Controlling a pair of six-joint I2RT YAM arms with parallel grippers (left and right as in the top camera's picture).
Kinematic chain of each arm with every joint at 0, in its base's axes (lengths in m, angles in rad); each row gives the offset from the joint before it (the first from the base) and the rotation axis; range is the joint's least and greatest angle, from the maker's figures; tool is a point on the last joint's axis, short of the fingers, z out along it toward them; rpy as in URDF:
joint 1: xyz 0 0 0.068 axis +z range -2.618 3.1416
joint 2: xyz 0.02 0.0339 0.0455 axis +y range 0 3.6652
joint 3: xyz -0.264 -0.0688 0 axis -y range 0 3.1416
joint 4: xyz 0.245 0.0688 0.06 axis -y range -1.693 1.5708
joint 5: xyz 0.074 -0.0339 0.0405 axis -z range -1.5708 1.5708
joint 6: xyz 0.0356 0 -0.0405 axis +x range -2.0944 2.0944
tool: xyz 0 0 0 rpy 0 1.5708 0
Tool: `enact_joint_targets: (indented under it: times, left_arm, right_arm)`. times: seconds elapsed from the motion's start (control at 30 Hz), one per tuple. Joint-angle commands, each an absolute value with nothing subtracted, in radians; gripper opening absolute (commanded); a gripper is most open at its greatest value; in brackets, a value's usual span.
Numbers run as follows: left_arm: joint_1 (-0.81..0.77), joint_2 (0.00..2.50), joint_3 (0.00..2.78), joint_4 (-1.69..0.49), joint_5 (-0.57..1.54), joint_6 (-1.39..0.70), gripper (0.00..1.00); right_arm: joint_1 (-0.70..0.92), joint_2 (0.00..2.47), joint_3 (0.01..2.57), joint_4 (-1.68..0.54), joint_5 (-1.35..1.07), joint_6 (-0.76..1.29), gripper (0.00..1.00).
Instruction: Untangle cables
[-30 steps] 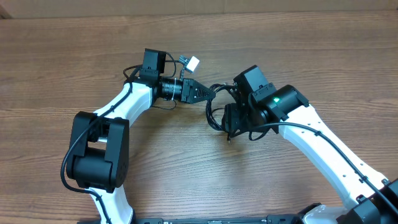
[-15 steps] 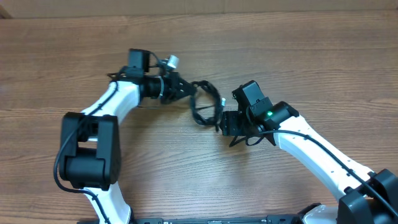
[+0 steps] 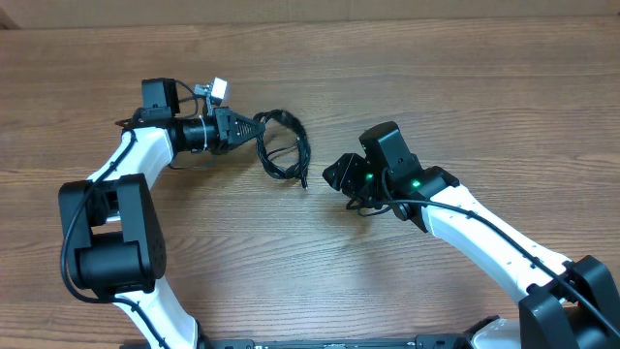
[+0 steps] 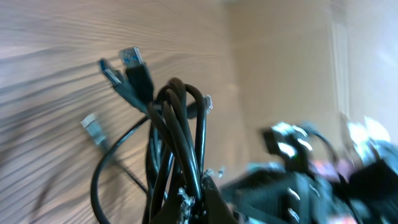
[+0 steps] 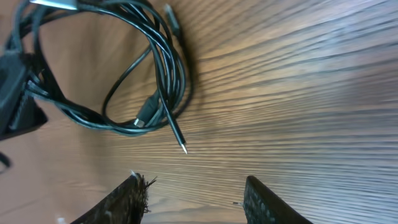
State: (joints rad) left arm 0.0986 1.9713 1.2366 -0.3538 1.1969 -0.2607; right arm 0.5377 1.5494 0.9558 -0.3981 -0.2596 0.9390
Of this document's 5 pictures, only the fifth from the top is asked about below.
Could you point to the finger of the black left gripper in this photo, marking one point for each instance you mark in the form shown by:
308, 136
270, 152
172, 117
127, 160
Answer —
19, 112

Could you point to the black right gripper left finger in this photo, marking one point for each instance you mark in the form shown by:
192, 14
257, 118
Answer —
126, 204

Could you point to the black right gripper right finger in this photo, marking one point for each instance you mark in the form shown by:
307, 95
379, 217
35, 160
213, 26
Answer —
262, 206

